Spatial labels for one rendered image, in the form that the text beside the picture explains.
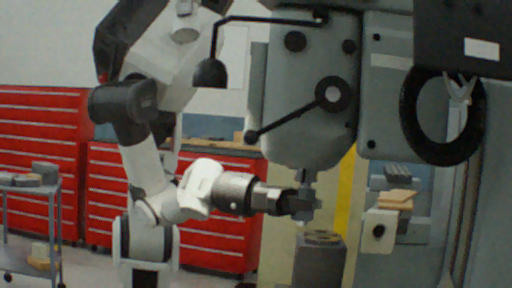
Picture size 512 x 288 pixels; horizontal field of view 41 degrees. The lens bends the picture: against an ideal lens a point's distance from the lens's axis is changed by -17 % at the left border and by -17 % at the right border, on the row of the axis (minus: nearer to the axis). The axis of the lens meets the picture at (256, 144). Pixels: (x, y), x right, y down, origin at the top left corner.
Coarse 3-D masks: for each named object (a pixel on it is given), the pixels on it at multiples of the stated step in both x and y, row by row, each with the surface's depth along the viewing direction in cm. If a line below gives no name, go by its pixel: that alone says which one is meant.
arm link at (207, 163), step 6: (198, 162) 172; (204, 162) 171; (210, 162) 171; (216, 162) 172; (192, 168) 173; (216, 168) 171; (222, 168) 172; (186, 174) 177; (186, 180) 177; (180, 186) 178; (180, 192) 178; (174, 198) 179; (180, 198) 177
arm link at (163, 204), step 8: (168, 184) 193; (176, 184) 193; (160, 192) 191; (168, 192) 192; (152, 200) 190; (160, 200) 190; (168, 200) 184; (160, 208) 189; (168, 208) 184; (176, 208) 180; (160, 216) 189; (168, 216) 185; (176, 216) 183; (184, 216) 182; (160, 224) 192; (168, 224) 190
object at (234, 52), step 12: (228, 36) 1077; (240, 36) 1074; (228, 48) 1077; (240, 48) 1075; (228, 60) 1078; (240, 60) 1075; (228, 72) 1078; (240, 72) 1076; (228, 84) 1079; (240, 84) 1076
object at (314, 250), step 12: (300, 240) 196; (312, 240) 190; (324, 240) 190; (336, 240) 191; (300, 252) 188; (312, 252) 188; (324, 252) 188; (336, 252) 188; (300, 264) 188; (312, 264) 188; (324, 264) 188; (336, 264) 188; (300, 276) 188; (312, 276) 188; (324, 276) 188; (336, 276) 188
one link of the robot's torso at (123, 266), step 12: (120, 264) 220; (132, 264) 222; (144, 264) 225; (156, 264) 228; (168, 264) 231; (120, 276) 221; (132, 276) 226; (144, 276) 226; (156, 276) 227; (168, 276) 224
